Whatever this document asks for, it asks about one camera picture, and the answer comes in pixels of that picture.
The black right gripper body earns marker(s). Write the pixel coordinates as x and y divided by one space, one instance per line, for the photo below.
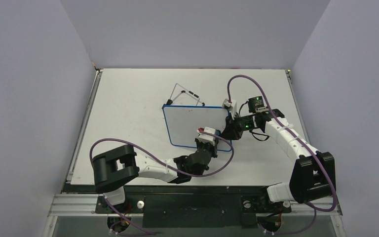
230 127

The aluminium table edge rail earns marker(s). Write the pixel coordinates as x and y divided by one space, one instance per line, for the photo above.
83 126

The wire whiteboard stand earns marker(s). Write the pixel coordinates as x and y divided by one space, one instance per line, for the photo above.
178 91

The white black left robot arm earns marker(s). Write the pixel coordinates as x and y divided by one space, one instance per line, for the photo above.
113 169

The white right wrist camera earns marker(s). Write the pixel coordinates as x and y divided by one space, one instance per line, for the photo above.
230 106

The blue framed whiteboard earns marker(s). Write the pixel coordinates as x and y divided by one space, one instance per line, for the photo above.
183 122

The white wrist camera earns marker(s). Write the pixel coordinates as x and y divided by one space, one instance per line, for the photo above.
205 135
230 106

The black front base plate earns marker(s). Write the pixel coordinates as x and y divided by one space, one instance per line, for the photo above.
200 206

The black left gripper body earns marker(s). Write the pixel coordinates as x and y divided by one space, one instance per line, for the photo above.
210 148

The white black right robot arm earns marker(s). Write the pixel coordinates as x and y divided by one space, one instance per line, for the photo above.
313 175

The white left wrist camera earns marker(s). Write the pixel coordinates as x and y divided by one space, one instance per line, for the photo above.
205 135

